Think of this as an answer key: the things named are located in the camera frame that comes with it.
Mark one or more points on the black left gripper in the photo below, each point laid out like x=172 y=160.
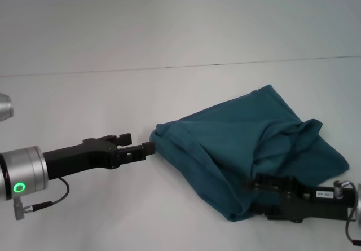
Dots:
x=79 y=158

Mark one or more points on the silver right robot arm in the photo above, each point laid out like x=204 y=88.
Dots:
x=358 y=201

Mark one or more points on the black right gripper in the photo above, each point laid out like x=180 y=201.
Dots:
x=318 y=207

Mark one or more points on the teal t-shirt with pink print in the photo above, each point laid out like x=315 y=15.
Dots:
x=239 y=149

